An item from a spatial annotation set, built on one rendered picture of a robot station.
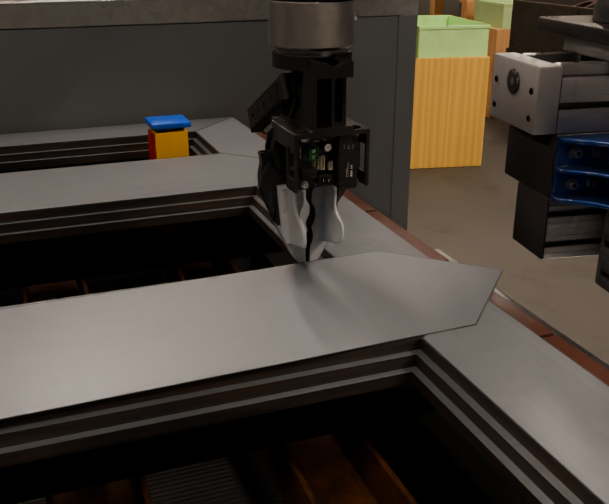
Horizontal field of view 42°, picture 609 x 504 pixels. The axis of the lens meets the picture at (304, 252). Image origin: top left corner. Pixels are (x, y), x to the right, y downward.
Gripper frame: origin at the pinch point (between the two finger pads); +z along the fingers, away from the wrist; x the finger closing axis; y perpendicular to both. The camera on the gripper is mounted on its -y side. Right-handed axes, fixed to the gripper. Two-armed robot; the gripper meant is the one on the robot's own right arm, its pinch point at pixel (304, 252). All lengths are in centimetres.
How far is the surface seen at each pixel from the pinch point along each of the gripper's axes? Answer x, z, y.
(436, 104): 183, 53, -292
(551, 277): 151, 87, -147
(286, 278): -3.4, 0.6, 4.3
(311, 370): -6.6, 1.7, 19.2
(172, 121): -2.8, -3.1, -49.5
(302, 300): -3.7, 0.6, 9.4
